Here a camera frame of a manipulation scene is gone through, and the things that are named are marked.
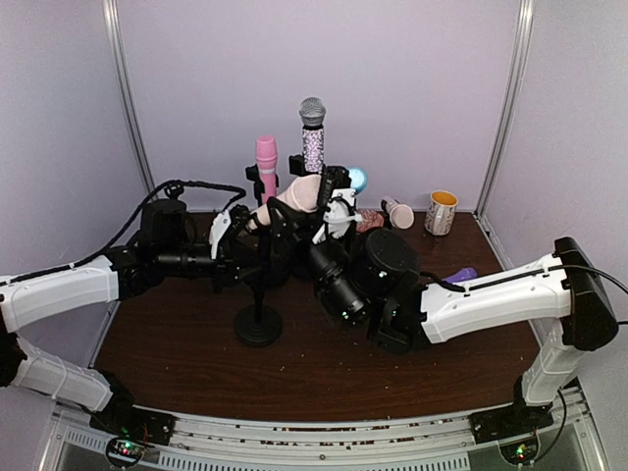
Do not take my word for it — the aluminium corner post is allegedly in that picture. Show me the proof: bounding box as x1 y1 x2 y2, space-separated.
474 0 535 220
102 0 156 192

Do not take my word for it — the black glitter-mic stand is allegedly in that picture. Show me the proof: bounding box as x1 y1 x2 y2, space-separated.
288 154 310 177

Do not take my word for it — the patterned ceramic bowl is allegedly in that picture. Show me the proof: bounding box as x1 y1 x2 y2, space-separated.
356 209 385 234

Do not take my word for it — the glitter silver-head microphone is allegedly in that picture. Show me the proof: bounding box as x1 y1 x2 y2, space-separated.
299 97 327 173

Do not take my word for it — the purple microphone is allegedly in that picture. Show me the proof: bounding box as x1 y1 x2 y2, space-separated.
444 267 478 284

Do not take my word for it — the pale pink small microphone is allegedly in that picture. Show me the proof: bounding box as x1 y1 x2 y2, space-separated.
381 196 415 230

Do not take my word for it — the black pink-mic stand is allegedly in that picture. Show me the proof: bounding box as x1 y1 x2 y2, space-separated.
245 165 265 206

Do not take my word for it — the white floral mug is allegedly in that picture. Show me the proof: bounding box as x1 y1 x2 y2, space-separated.
424 190 458 236

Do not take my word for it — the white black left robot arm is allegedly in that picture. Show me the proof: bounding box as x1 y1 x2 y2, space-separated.
1 199 249 436

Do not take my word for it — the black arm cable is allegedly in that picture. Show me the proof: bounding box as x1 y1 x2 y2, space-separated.
105 179 246 256
563 264 628 325

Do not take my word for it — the aluminium left corner post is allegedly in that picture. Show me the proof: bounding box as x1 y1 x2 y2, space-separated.
102 0 156 192

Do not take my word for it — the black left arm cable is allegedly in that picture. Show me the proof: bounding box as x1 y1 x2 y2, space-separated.
105 179 246 256

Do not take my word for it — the blue-head microphone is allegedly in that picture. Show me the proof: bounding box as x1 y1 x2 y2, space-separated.
348 167 368 194

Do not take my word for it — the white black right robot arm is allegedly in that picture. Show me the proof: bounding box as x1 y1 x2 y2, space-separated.
298 168 620 434

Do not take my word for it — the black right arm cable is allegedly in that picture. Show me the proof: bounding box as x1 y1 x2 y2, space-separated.
563 264 628 325

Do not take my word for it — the aluminium front rail base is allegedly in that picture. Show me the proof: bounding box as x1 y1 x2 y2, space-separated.
36 380 609 471

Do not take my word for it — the aluminium right corner post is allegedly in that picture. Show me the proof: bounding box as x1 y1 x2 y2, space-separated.
474 0 535 220

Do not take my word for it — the beige pink microphone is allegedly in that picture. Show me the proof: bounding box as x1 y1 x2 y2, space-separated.
246 174 322 231

